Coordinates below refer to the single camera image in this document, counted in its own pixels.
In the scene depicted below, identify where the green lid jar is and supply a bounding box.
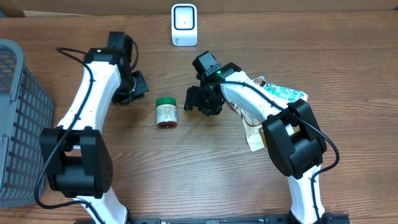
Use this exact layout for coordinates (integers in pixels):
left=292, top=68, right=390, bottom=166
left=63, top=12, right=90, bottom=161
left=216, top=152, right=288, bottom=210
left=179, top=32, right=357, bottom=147
left=155, top=97, right=177, bottom=128

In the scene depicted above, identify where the beige snack pouch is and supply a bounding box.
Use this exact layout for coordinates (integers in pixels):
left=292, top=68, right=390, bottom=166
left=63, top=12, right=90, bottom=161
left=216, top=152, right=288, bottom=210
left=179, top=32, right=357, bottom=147
left=228, top=76, right=282, bottom=152

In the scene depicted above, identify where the teal wet wipes packet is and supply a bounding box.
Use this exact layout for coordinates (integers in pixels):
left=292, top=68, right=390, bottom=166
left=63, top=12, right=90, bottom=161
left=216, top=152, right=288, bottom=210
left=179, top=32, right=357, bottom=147
left=264, top=83, right=303, bottom=103

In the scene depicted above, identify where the orange small box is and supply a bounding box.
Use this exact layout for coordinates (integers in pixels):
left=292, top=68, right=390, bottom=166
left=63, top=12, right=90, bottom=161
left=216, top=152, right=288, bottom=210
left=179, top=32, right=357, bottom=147
left=300, top=92, right=308, bottom=101

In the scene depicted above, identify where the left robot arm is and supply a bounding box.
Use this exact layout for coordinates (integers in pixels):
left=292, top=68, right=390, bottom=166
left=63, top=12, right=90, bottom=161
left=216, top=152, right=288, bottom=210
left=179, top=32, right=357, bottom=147
left=34, top=32, right=149, bottom=223

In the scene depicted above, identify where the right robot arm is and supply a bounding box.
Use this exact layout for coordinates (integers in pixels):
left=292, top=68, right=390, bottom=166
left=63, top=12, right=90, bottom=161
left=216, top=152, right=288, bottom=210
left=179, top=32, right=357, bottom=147
left=184, top=51, right=327, bottom=223

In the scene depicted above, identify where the white barcode scanner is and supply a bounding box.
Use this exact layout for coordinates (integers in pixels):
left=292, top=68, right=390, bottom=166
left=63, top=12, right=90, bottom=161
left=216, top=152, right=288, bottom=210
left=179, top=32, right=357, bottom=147
left=171, top=3, right=198, bottom=47

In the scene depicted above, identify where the grey plastic mesh basket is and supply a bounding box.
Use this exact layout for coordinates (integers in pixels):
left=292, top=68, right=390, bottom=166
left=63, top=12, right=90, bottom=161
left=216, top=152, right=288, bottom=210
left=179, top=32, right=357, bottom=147
left=1, top=39, right=55, bottom=208

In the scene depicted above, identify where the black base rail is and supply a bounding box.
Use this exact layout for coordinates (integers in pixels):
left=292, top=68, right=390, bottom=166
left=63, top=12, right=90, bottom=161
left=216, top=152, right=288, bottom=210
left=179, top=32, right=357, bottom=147
left=74, top=213, right=351, bottom=224

